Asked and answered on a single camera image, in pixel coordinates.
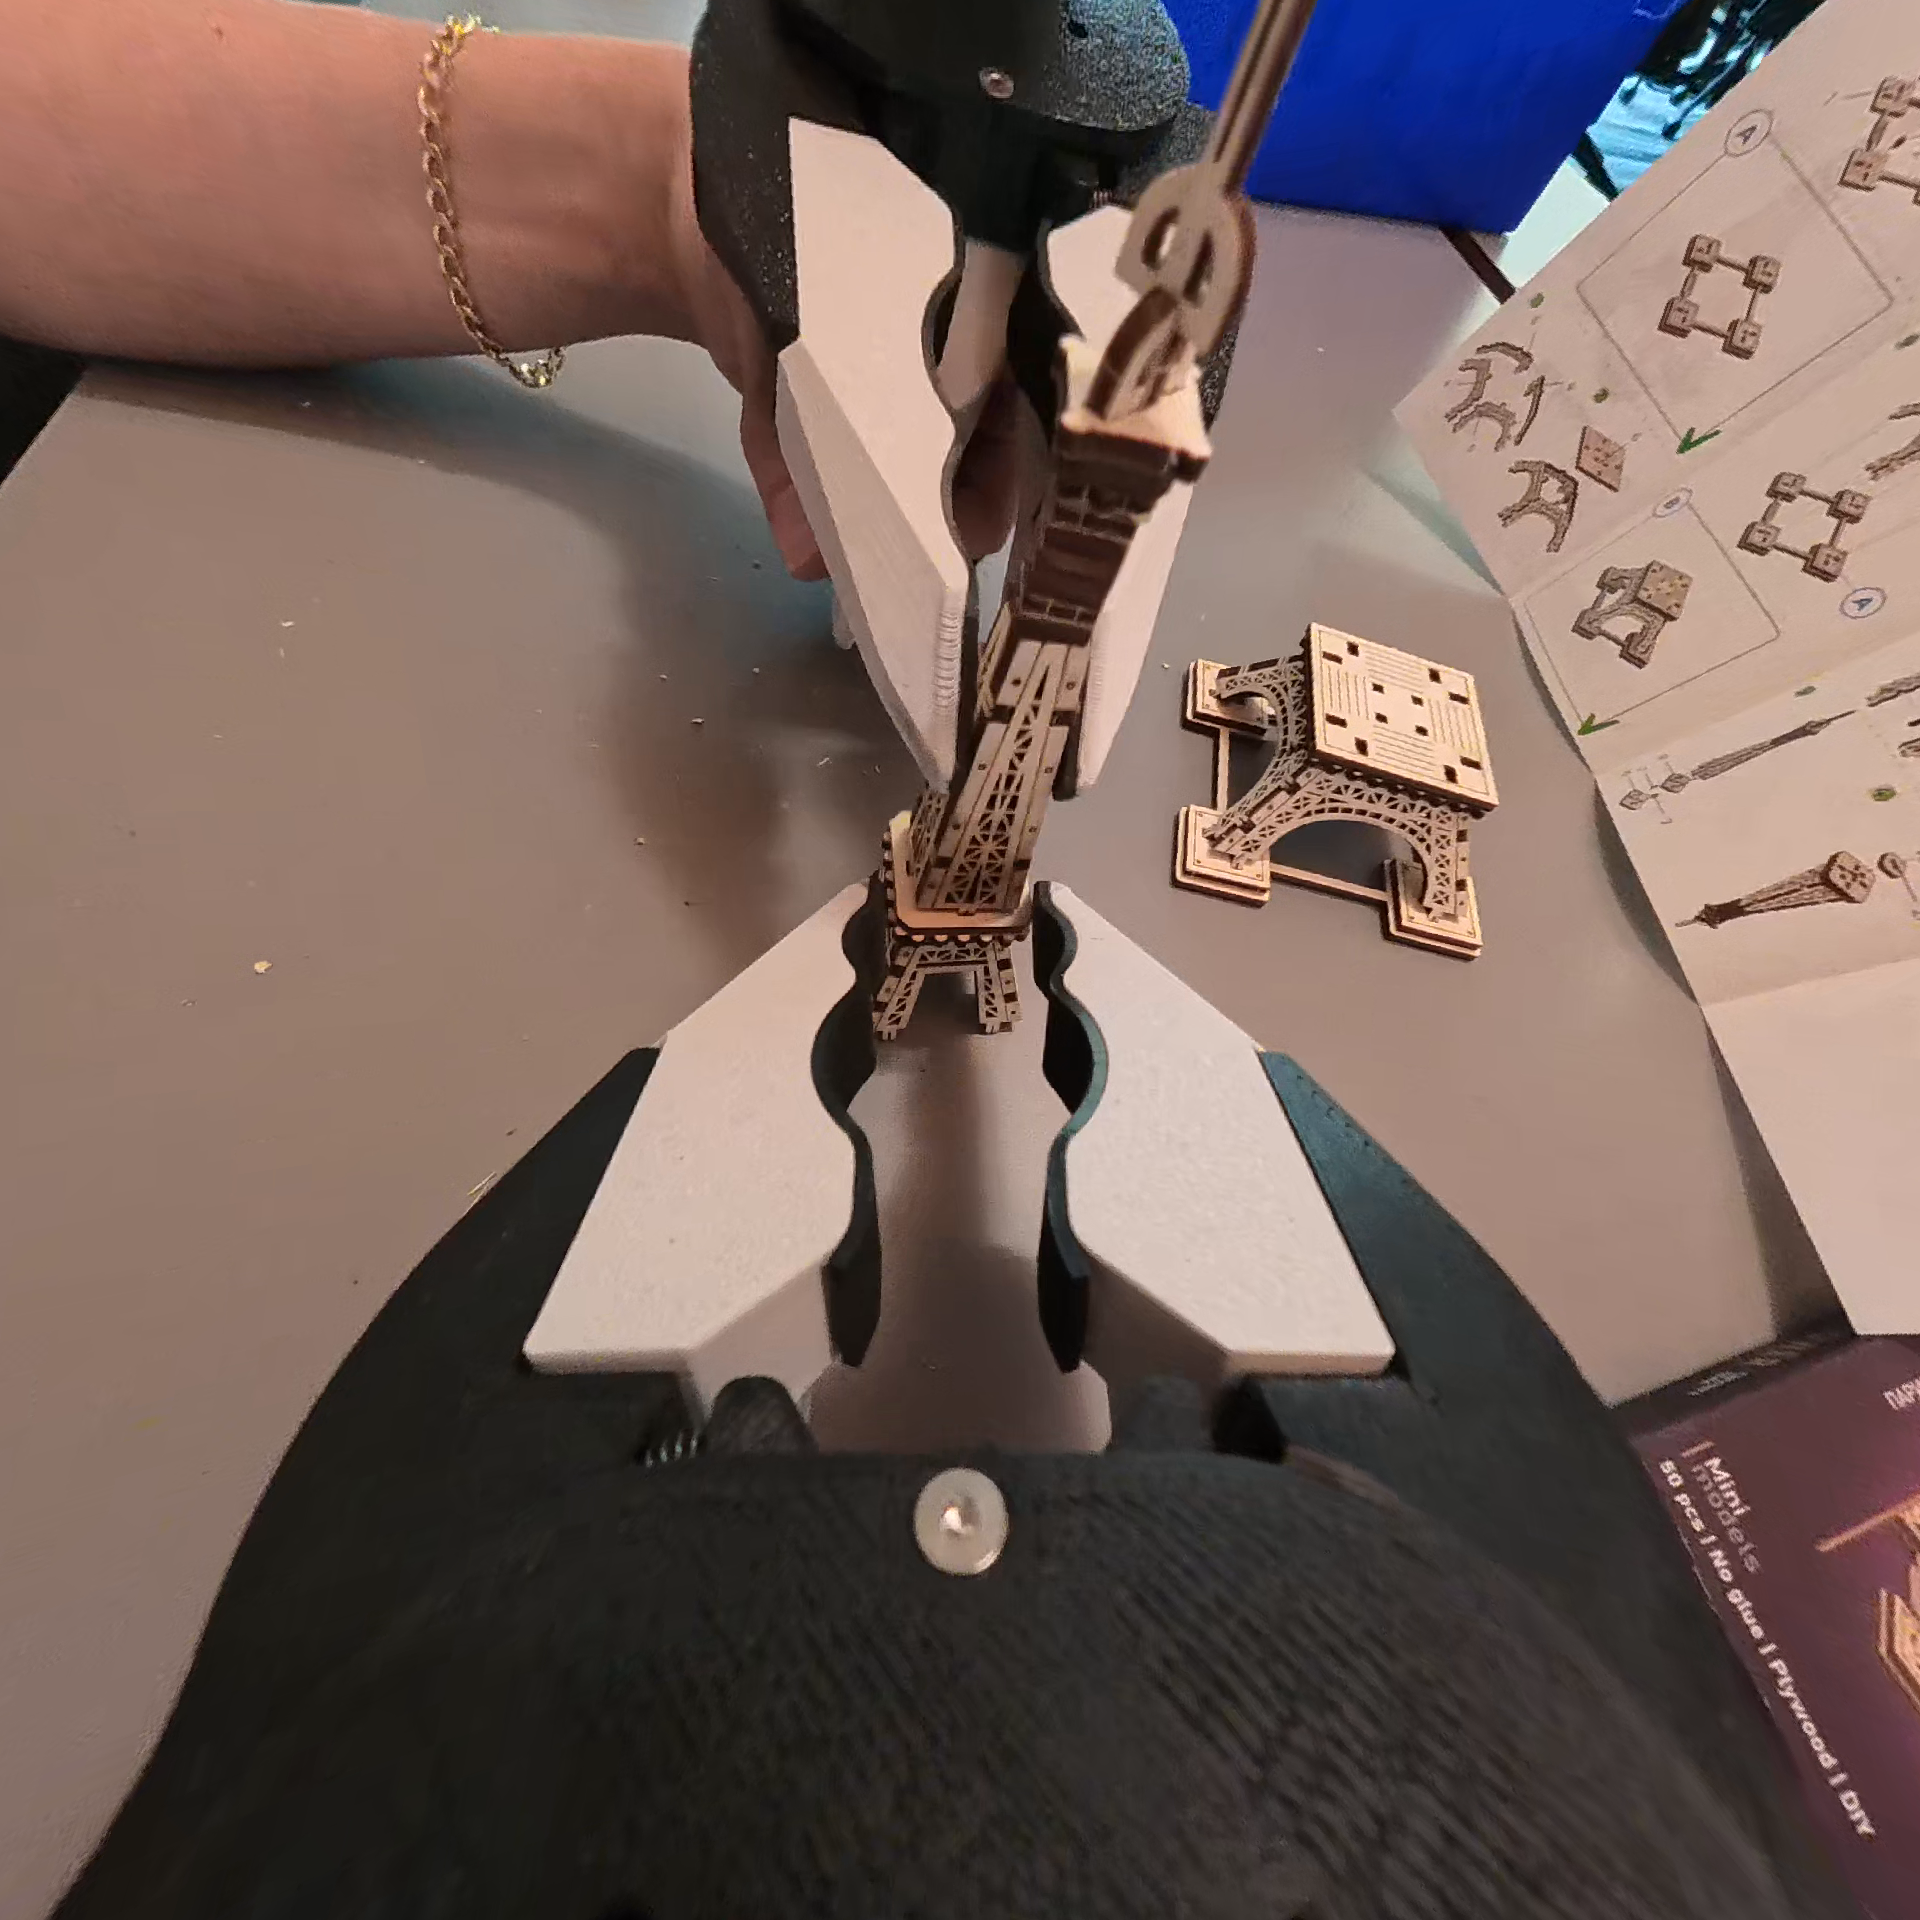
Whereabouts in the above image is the purple model kit box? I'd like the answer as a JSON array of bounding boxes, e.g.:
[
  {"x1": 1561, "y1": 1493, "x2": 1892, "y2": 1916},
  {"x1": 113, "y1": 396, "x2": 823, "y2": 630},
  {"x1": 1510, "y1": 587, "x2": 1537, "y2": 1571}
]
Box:
[{"x1": 1628, "y1": 1326, "x2": 1920, "y2": 1920}]

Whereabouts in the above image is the wooden tower base section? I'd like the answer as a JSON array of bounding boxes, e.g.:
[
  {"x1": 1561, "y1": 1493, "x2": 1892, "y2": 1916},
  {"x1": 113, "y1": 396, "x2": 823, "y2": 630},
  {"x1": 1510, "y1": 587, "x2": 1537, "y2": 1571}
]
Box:
[{"x1": 1173, "y1": 623, "x2": 1501, "y2": 960}]

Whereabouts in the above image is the blue plastic bin with tag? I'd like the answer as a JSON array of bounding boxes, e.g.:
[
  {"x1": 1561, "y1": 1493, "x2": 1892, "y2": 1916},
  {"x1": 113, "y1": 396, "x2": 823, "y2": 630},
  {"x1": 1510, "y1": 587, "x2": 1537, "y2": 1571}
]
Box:
[{"x1": 1176, "y1": 0, "x2": 1703, "y2": 232}]

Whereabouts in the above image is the gold chain bracelet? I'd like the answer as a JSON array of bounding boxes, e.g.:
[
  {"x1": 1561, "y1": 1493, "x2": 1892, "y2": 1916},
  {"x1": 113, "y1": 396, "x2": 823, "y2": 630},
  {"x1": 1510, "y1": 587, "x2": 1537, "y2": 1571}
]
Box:
[{"x1": 416, "y1": 13, "x2": 569, "y2": 393}]

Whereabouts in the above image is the person's left forearm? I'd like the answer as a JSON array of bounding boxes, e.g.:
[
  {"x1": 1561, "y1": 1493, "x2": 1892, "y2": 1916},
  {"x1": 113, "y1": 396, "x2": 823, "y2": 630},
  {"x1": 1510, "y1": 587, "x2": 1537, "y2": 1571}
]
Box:
[{"x1": 0, "y1": 0, "x2": 580, "y2": 374}]

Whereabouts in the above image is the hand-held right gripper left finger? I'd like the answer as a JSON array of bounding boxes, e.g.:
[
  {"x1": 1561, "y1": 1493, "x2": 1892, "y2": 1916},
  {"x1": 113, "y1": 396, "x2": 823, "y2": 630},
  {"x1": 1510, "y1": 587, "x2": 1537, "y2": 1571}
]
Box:
[{"x1": 522, "y1": 882, "x2": 890, "y2": 1379}]

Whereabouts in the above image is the person's left hand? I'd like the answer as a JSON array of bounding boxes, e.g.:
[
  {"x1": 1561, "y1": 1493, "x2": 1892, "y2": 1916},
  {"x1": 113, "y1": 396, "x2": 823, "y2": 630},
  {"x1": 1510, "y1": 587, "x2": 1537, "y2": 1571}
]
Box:
[{"x1": 576, "y1": 38, "x2": 837, "y2": 584}]

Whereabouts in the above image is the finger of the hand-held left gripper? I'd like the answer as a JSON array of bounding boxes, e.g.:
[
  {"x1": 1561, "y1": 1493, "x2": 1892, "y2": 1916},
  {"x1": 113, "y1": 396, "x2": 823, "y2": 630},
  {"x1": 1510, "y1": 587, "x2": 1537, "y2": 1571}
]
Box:
[
  {"x1": 1035, "y1": 207, "x2": 1205, "y2": 800},
  {"x1": 772, "y1": 117, "x2": 978, "y2": 791}
]

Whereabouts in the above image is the folded assembly instruction sheet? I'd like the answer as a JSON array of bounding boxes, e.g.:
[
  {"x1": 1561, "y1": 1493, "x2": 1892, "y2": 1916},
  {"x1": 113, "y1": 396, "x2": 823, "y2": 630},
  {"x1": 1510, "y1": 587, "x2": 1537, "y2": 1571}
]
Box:
[{"x1": 1391, "y1": 0, "x2": 1920, "y2": 1340}]

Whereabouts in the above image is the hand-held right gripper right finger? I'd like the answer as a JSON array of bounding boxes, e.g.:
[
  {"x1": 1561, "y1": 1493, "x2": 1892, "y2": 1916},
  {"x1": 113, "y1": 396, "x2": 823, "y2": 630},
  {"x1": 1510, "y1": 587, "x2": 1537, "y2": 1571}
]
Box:
[{"x1": 1035, "y1": 882, "x2": 1401, "y2": 1379}]

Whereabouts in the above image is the wooden tower spire section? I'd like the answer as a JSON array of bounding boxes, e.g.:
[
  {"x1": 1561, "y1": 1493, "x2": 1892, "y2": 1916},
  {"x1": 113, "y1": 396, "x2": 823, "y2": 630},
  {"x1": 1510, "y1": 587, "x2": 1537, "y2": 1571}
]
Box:
[{"x1": 876, "y1": 0, "x2": 1321, "y2": 924}]

